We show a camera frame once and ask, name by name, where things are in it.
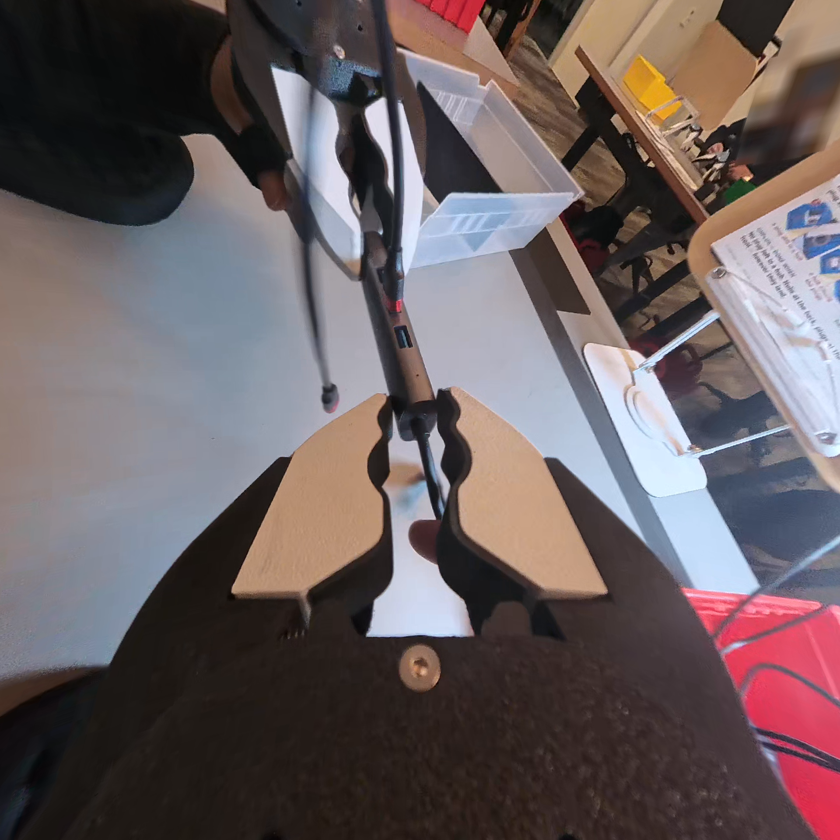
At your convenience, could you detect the wooden background table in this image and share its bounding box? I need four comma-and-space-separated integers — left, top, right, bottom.
576, 45, 716, 224

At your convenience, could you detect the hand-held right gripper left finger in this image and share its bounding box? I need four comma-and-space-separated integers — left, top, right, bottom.
231, 392, 396, 634

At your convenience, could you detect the black red usb cable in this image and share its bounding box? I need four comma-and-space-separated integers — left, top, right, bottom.
298, 0, 409, 413

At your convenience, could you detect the person's left forearm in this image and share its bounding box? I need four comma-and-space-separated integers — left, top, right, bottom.
0, 0, 231, 227

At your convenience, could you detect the yellow plastic bin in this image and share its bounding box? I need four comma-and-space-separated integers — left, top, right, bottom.
622, 56, 680, 122

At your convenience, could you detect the red plastic bin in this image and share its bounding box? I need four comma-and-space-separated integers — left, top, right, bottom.
682, 587, 840, 840
420, 0, 481, 34

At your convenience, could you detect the clear plastic bin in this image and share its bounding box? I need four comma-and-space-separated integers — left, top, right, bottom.
399, 49, 585, 270

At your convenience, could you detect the person's right hand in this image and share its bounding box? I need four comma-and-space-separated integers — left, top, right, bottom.
408, 518, 442, 565

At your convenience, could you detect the person's left hand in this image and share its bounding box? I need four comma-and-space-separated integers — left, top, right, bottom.
213, 36, 294, 212

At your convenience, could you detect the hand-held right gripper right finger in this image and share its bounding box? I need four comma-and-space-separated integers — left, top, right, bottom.
435, 386, 609, 635

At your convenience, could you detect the wooden instruction board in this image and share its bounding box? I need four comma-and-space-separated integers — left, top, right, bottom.
688, 141, 840, 493

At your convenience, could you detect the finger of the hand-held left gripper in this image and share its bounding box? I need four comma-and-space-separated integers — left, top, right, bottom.
363, 107, 425, 274
271, 64, 366, 280

